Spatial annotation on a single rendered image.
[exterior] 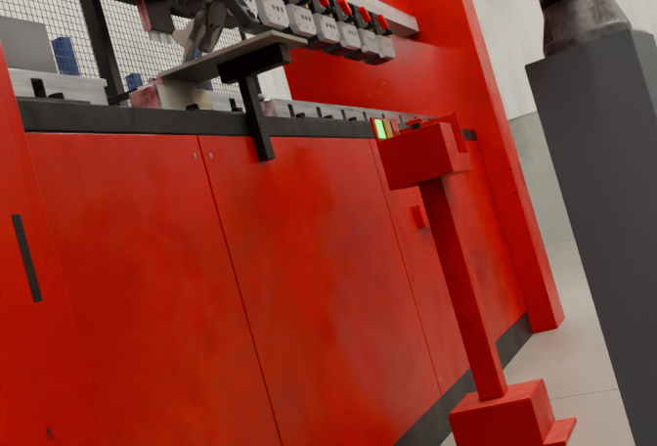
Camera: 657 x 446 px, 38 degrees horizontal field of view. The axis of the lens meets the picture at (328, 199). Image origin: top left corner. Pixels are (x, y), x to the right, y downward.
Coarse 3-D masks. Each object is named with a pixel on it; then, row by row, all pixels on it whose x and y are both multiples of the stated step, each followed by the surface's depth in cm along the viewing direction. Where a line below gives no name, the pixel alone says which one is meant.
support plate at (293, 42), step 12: (264, 36) 182; (276, 36) 183; (288, 36) 189; (228, 48) 185; (240, 48) 185; (252, 48) 188; (288, 48) 197; (192, 60) 188; (204, 60) 186; (216, 60) 189; (228, 60) 192; (168, 72) 190; (180, 72) 191; (192, 72) 194; (204, 72) 198; (216, 72) 201
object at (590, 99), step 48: (576, 48) 153; (624, 48) 149; (576, 96) 154; (624, 96) 150; (576, 144) 155; (624, 144) 151; (576, 192) 156; (624, 192) 152; (576, 240) 156; (624, 240) 152; (624, 288) 153; (624, 336) 154; (624, 384) 155
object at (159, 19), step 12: (144, 0) 195; (156, 0) 200; (144, 12) 195; (156, 12) 199; (168, 12) 204; (144, 24) 196; (156, 24) 197; (168, 24) 202; (156, 36) 198; (168, 36) 203
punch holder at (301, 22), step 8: (288, 0) 265; (296, 0) 270; (288, 8) 265; (296, 8) 268; (304, 8) 275; (288, 16) 265; (296, 16) 266; (304, 16) 272; (288, 24) 265; (296, 24) 264; (304, 24) 270; (312, 24) 276; (288, 32) 265; (296, 32) 267; (304, 32) 270; (312, 32) 274
